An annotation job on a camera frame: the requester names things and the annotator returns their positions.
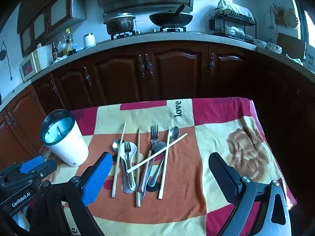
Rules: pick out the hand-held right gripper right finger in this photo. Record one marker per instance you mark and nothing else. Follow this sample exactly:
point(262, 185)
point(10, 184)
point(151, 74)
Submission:
point(221, 174)

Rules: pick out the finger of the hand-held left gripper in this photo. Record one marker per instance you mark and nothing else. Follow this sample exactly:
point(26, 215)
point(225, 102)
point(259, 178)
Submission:
point(46, 167)
point(30, 164)

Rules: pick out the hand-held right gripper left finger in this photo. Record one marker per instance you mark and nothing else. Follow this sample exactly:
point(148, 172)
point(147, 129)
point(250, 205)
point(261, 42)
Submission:
point(98, 177)

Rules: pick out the tan wooden chopstick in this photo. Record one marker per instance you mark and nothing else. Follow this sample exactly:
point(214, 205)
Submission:
point(162, 182)
point(119, 159)

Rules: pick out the white cup with teal rim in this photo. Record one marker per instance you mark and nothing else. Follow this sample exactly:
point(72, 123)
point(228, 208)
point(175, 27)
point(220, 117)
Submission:
point(71, 150)

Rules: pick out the small metal fork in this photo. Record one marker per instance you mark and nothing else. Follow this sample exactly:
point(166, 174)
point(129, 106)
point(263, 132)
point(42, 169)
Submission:
point(127, 148)

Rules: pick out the white ceramic spoon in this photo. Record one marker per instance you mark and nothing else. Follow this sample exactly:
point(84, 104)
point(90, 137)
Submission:
point(134, 148)

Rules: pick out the large metal spoon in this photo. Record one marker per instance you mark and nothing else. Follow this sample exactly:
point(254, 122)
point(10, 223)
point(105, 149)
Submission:
point(158, 148)

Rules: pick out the large metal fork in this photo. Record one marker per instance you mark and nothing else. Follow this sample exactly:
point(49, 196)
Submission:
point(154, 135)

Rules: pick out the white fluffy cloth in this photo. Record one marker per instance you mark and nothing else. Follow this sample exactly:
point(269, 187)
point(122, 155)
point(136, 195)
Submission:
point(21, 221)

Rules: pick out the red orange checked blanket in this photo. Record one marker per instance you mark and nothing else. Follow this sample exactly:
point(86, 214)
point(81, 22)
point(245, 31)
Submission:
point(187, 201)

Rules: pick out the cream microwave oven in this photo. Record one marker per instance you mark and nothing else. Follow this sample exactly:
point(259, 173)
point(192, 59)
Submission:
point(32, 64)

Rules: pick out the brown base cabinets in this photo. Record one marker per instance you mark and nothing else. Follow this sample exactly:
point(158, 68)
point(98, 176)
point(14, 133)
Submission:
point(172, 73)

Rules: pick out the brown glass bottle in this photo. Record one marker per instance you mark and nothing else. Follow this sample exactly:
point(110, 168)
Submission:
point(54, 52)

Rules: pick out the dark sauce bottle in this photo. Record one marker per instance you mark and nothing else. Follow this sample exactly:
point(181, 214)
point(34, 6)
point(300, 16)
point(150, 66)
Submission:
point(72, 48)

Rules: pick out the white canister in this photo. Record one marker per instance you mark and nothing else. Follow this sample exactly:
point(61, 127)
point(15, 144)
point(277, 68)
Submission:
point(89, 41)

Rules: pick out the white bowl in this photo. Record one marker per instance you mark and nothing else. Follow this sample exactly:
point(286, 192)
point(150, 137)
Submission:
point(260, 43)

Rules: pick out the patterned bowl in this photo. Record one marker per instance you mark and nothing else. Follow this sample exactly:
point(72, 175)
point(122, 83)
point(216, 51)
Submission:
point(274, 48)

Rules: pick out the grey stone countertop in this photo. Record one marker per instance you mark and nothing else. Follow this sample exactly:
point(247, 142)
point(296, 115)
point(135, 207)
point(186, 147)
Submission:
point(172, 38)

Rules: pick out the blue and white box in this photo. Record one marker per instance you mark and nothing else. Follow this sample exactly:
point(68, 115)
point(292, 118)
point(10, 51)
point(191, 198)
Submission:
point(310, 57)

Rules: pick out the brown cutting board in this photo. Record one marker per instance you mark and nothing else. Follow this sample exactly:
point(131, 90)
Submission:
point(291, 45)

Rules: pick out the gas stove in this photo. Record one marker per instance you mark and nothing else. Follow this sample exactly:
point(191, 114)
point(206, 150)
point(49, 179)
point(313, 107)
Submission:
point(147, 32)

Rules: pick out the blackened cooking pot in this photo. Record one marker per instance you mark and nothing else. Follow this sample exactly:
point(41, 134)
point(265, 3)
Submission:
point(120, 25)

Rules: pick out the black wok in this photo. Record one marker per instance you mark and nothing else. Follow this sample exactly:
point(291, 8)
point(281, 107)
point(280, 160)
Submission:
point(169, 19)

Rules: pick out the white cloth on rack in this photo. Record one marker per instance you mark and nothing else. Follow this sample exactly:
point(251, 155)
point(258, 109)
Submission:
point(233, 7)

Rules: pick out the round yellow strainer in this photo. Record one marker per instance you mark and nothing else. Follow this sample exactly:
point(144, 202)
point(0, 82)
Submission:
point(291, 18)

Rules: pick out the brown wall cabinet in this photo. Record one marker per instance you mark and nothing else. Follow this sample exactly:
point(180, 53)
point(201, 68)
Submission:
point(56, 12)

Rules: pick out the wall chopstick holder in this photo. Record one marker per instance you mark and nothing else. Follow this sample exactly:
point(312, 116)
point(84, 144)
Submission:
point(279, 17)

